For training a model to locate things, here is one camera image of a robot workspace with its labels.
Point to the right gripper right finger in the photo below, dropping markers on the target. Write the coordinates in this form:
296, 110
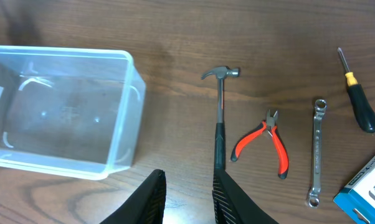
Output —
232, 205

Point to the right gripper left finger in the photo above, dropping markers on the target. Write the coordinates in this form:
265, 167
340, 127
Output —
145, 205

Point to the red handled cutting pliers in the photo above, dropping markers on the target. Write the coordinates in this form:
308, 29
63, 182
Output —
269, 124

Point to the small claw hammer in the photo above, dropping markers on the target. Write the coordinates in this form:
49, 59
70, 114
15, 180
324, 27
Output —
220, 73

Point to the black yellow screwdriver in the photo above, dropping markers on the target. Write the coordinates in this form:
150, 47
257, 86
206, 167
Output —
364, 114

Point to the silver ring spanner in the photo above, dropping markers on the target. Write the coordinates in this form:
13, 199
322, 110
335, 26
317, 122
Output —
313, 197

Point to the clear plastic container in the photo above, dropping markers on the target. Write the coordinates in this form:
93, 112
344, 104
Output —
67, 111

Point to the blue white product box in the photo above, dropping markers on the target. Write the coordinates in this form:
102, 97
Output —
357, 197

